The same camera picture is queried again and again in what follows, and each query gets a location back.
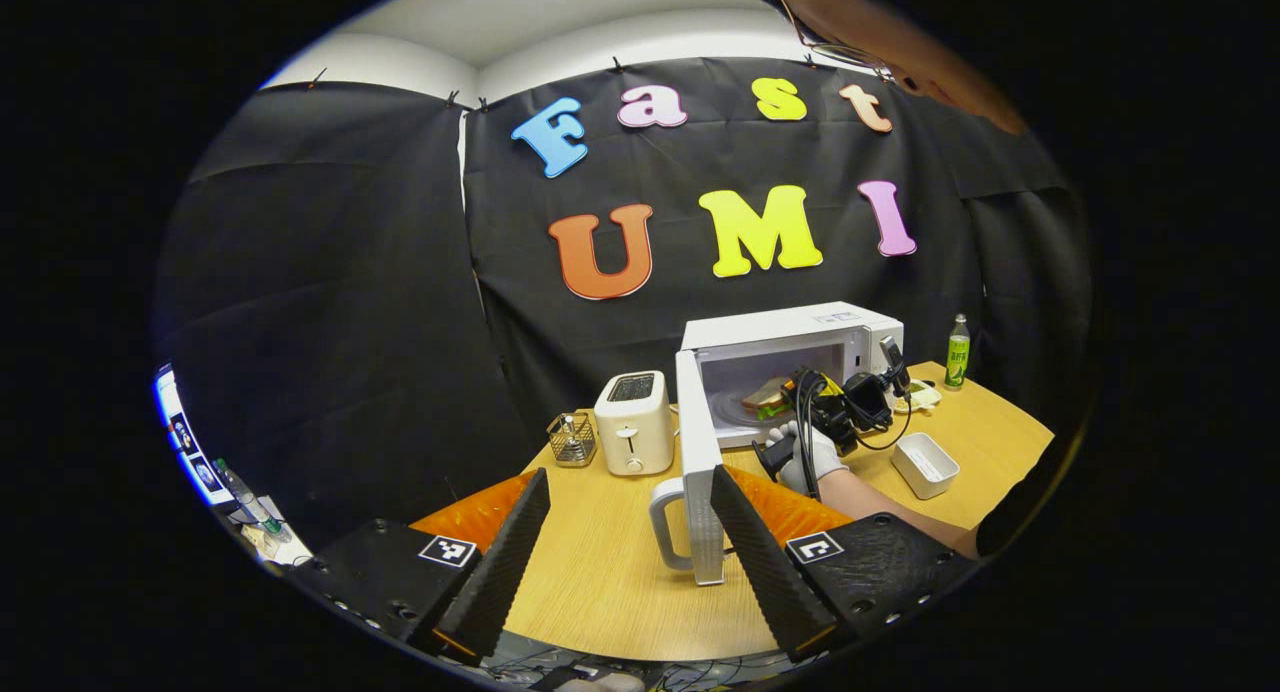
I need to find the green label drink bottle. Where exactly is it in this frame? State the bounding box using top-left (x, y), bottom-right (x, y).
top-left (945, 314), bottom-right (971, 391)

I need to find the white sectioned dish of beans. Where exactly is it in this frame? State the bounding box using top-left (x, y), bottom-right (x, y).
top-left (895, 377), bottom-right (944, 415)

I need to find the small wire basket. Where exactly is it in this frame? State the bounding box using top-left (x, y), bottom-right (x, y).
top-left (547, 410), bottom-right (599, 469)

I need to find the cream toaster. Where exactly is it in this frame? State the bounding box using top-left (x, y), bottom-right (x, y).
top-left (594, 370), bottom-right (676, 476)

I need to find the glass turntable plate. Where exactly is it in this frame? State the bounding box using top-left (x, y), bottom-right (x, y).
top-left (708, 385), bottom-right (801, 430)

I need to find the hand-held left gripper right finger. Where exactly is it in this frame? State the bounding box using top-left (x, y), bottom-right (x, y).
top-left (708, 464), bottom-right (981, 665)

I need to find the sandwich with lettuce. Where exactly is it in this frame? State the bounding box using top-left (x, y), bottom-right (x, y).
top-left (740, 376), bottom-right (797, 421)

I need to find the white rectangular tray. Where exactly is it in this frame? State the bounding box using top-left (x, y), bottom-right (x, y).
top-left (890, 432), bottom-right (961, 500)

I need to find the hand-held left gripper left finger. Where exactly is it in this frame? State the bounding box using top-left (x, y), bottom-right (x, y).
top-left (290, 467), bottom-right (552, 665)

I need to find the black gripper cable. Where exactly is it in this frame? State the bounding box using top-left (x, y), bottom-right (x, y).
top-left (793, 370), bottom-right (913, 501)

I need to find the computer monitor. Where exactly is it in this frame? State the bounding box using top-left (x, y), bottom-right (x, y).
top-left (153, 365), bottom-right (236, 508)

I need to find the white microwave oven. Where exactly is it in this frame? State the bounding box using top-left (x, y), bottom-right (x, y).
top-left (649, 302), bottom-right (906, 586)

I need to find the green tipped tool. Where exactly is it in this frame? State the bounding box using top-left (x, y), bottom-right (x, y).
top-left (213, 458), bottom-right (291, 543)

